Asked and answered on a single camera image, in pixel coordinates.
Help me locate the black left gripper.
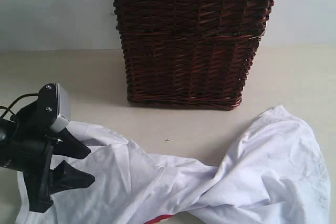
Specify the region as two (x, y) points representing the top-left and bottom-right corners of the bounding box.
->
(9, 100), (96, 213)

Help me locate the dark brown wicker basket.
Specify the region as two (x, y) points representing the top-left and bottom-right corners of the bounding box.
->
(113, 0), (275, 111)

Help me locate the white t-shirt with red print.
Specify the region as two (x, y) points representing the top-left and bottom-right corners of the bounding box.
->
(16, 105), (331, 223)

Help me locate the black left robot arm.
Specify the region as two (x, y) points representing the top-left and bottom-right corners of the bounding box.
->
(1, 102), (95, 213)

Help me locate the black cable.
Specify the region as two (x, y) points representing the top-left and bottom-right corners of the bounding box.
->
(0, 92), (39, 120)

